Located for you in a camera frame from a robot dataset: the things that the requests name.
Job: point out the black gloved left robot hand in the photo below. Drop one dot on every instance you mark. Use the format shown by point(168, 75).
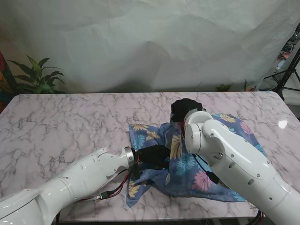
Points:
point(153, 155)

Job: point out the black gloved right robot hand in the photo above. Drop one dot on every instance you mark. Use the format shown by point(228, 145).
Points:
point(184, 109)

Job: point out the blue floral pillowcase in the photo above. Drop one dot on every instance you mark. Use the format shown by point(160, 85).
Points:
point(187, 168)

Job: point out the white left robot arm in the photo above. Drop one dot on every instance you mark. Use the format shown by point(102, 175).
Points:
point(65, 185)

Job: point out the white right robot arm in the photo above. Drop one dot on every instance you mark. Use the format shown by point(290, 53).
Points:
point(239, 159)

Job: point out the small green bushy plant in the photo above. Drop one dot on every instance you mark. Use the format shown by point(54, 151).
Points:
point(223, 87)

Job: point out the white backdrop cloth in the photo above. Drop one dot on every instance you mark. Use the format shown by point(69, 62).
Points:
point(150, 42)

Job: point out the black tripod stand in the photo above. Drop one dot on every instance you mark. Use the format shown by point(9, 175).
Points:
point(289, 75)

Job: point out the large green leafy plant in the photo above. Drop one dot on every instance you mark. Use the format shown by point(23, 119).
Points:
point(37, 77)

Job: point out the colourful painted panel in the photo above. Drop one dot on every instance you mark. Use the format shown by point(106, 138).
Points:
point(4, 79)

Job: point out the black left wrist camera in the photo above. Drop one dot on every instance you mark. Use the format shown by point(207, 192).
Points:
point(136, 172)

